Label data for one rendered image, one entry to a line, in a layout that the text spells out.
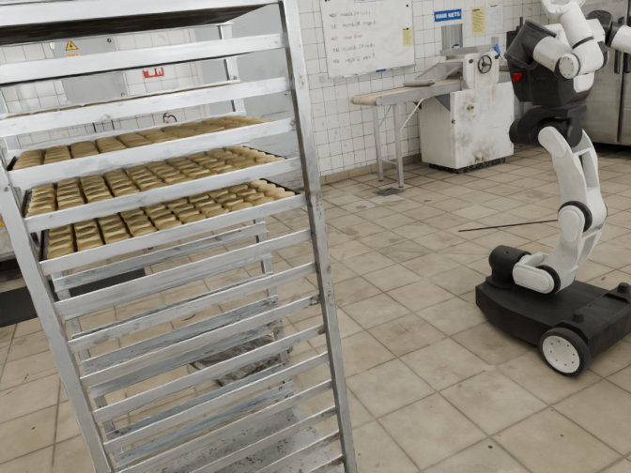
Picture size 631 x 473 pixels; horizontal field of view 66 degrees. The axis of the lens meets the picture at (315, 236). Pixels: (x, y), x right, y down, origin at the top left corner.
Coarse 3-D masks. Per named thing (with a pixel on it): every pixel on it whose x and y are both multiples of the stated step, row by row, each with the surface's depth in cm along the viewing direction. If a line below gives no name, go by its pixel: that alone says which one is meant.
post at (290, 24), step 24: (288, 0) 101; (288, 24) 103; (288, 48) 105; (288, 72) 108; (312, 144) 112; (312, 168) 114; (312, 192) 115; (312, 216) 117; (312, 240) 122; (336, 312) 127; (336, 336) 129; (336, 360) 131; (336, 384) 134; (336, 408) 139
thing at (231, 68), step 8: (224, 32) 140; (224, 64) 145; (232, 64) 144; (232, 72) 144; (232, 104) 148; (240, 104) 148; (256, 240) 164; (264, 240) 163; (264, 264) 165; (264, 272) 166; (272, 288) 169; (280, 336) 175; (280, 360) 179
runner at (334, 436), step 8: (336, 432) 142; (320, 440) 140; (328, 440) 141; (336, 440) 143; (304, 448) 138; (312, 448) 139; (320, 448) 141; (288, 456) 136; (296, 456) 137; (304, 456) 139; (272, 464) 134; (280, 464) 135; (288, 464) 137; (256, 472) 132; (264, 472) 134
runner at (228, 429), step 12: (324, 384) 135; (300, 396) 133; (312, 396) 134; (264, 408) 128; (276, 408) 130; (240, 420) 126; (252, 420) 127; (216, 432) 123; (228, 432) 125; (192, 444) 121; (204, 444) 122; (156, 456) 117; (168, 456) 119; (132, 468) 115; (144, 468) 116
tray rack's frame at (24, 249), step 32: (0, 96) 120; (0, 160) 85; (0, 192) 87; (32, 256) 91; (32, 288) 93; (64, 352) 98; (64, 384) 100; (288, 416) 180; (96, 448) 107; (224, 448) 169; (288, 448) 165
